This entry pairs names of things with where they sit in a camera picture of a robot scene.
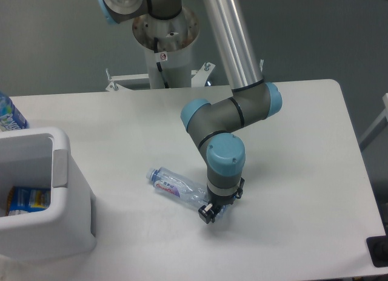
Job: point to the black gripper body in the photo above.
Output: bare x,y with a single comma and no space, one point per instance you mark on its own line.
219,201

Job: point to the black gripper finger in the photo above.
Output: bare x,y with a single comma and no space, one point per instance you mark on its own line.
209,212

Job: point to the clear crushed plastic bottle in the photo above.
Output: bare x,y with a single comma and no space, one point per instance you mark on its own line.
178,188

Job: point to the blue snack wrapper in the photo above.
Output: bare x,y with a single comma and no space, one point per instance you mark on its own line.
23,200

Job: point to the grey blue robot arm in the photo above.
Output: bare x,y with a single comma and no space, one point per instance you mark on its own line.
211,126

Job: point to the white trash can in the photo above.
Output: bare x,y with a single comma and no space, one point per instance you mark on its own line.
41,158

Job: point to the black device at table edge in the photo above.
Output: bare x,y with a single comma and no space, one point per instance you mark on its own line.
377,247

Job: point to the blue labelled drink bottle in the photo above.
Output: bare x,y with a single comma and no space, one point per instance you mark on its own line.
11,118

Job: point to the white pedestal base bracket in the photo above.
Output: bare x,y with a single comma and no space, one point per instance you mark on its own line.
199,78

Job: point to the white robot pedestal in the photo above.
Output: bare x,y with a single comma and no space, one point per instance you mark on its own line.
168,48

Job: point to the white frame at right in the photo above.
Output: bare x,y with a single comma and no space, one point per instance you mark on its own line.
375,128

